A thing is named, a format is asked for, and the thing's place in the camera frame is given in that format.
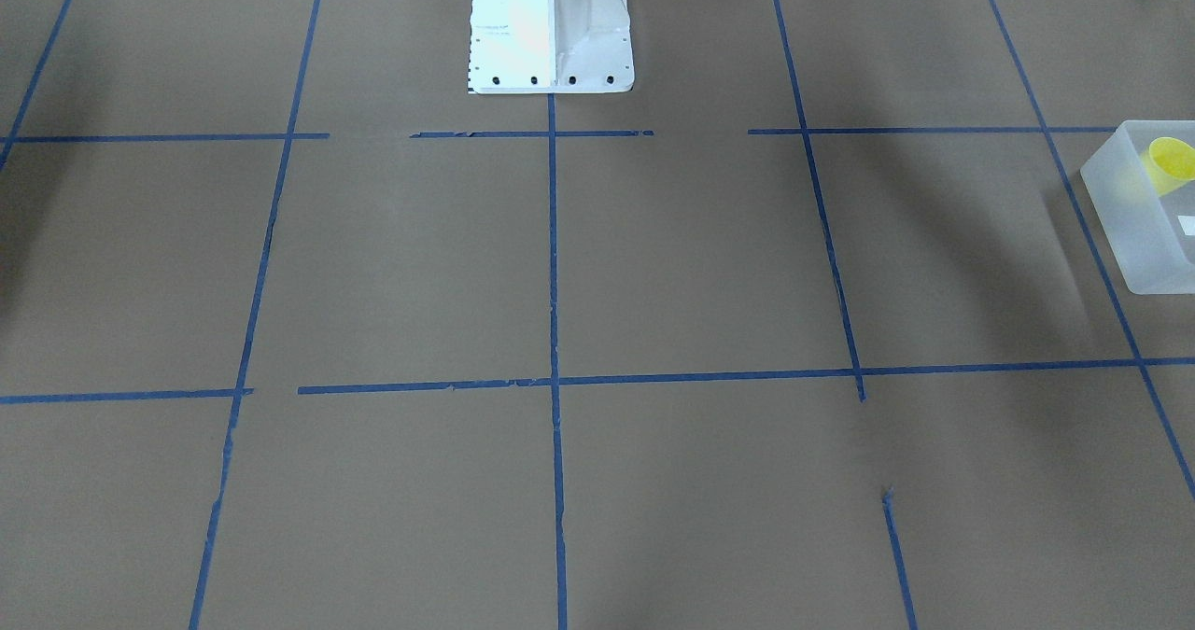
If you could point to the yellow plastic cup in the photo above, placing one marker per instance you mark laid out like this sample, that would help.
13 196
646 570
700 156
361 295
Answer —
1169 164

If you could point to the clear plastic storage box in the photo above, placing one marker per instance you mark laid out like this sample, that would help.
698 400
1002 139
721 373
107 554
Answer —
1150 236

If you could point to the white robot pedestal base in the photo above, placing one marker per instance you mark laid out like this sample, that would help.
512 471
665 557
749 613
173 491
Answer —
550 47

